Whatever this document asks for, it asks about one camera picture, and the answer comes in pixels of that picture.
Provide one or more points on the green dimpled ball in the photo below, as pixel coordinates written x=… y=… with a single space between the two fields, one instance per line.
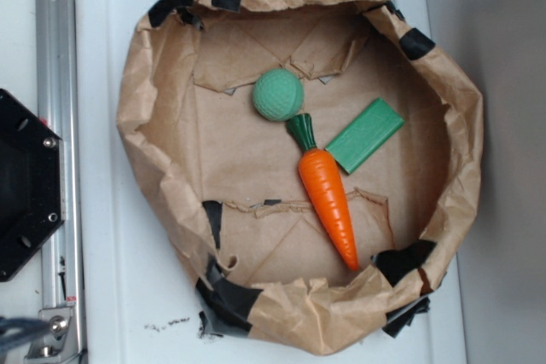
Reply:
x=278 y=95

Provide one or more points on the brown paper bag tray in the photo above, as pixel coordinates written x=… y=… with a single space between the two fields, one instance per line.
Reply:
x=223 y=181

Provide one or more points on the orange plastic toy carrot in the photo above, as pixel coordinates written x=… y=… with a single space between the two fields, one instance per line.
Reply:
x=321 y=179

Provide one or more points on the green rectangular block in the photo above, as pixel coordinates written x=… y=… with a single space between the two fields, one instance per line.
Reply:
x=364 y=135

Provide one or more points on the white plastic tray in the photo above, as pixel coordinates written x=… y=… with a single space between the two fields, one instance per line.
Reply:
x=140 y=307

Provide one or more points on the aluminium extrusion rail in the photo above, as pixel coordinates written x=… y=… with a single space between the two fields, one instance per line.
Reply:
x=62 y=254

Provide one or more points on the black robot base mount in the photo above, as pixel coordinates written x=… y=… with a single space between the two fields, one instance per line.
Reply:
x=31 y=209

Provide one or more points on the metal corner bracket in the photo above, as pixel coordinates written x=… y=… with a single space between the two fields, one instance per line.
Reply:
x=60 y=342

